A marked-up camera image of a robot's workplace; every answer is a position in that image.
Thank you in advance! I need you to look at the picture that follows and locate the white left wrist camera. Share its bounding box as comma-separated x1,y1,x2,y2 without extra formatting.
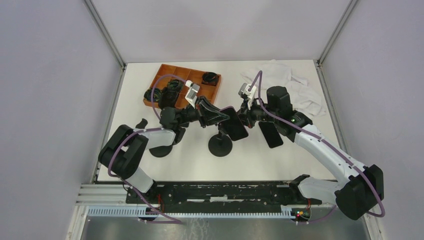
184,80,200,108

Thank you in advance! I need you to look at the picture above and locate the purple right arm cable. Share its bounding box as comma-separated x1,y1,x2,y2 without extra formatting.
247,70,386,225

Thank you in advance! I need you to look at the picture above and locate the white slotted cable duct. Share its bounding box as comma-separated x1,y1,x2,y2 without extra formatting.
76,183,312,220

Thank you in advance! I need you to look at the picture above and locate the black round base phone stand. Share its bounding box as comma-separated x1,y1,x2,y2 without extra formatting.
208,127,233,158

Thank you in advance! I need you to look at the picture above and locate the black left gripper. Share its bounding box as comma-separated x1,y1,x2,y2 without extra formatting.
178,95,230,128

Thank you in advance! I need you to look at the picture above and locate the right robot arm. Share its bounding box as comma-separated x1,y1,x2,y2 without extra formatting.
237,83,386,220

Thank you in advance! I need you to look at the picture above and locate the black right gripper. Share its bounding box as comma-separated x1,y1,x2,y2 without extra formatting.
231,96,279,129

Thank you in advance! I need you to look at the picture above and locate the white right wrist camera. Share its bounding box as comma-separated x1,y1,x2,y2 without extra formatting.
238,82,257,110

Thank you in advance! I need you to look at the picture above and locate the purple edged black phone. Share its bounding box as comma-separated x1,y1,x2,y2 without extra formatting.
220,106,249,142

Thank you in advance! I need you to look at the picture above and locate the rolled blue yellow tie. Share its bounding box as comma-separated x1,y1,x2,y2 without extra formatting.
143,87,162,103

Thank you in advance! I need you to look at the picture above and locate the white crumpled cloth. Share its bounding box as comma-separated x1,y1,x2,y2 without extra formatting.
240,59,327,119

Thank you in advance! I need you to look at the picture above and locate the rolled tie top right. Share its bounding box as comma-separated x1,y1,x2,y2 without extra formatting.
201,72,220,87

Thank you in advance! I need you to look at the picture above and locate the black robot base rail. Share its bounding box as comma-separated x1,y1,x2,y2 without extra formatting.
143,180,322,214

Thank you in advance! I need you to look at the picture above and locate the small black phone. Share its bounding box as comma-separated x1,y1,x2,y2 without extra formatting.
258,122,284,149

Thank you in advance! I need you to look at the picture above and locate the rolled green patterned tie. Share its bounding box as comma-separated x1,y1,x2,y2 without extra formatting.
166,79,185,93

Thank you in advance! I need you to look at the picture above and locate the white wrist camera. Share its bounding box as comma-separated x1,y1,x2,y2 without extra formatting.
184,80,200,108
238,82,257,110

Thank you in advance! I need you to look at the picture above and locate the orange wooden compartment tray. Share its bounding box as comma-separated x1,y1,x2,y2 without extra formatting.
143,64,222,109

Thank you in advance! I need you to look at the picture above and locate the rolled dark patterned tie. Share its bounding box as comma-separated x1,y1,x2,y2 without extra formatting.
158,87,180,109

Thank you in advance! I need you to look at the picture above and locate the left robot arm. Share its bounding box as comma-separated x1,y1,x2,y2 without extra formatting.
98,96,230,204

